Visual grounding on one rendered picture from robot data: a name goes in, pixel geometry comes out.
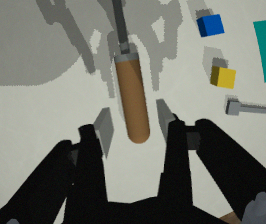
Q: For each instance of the blue cube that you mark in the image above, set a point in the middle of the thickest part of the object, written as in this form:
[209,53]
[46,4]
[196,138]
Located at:
[210,25]

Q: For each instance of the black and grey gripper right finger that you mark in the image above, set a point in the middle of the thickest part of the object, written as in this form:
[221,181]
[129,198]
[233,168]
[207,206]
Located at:
[239,176]

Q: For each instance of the yellow cube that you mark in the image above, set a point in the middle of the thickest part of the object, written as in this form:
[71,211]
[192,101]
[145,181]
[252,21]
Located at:
[223,77]

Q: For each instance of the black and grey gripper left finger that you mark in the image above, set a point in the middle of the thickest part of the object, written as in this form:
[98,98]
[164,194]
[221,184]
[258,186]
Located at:
[40,198]

